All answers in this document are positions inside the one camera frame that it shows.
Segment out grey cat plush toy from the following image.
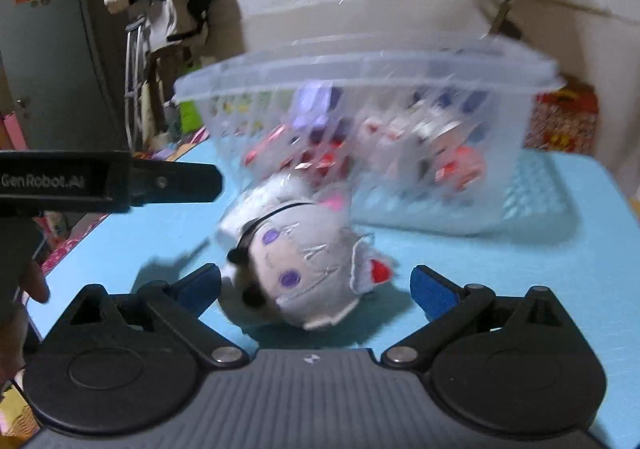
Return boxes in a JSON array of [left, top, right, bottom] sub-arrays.
[[216, 174, 395, 331]]

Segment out purple small box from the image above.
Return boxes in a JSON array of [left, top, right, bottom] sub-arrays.
[[290, 83, 336, 129]]

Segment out black white small box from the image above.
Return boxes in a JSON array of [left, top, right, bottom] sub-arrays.
[[411, 110, 469, 146]]

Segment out red white box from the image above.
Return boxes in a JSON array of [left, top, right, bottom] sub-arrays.
[[242, 124, 352, 182]]

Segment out pink white medicine box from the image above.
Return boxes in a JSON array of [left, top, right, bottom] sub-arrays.
[[434, 146, 486, 193]]

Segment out person left hand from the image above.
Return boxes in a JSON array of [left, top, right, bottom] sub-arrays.
[[1, 217, 50, 388]]

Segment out grey cabinet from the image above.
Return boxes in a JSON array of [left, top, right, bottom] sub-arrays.
[[1, 0, 127, 151]]

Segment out metal crutch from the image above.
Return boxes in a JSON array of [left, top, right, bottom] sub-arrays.
[[124, 14, 148, 152]]

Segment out clear plastic basket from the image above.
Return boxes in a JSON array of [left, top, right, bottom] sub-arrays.
[[174, 33, 561, 235]]

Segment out red patterned gift box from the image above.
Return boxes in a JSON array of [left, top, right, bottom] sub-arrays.
[[524, 76, 599, 156]]

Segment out black power adapter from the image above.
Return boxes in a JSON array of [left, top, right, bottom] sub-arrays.
[[488, 0, 523, 40]]

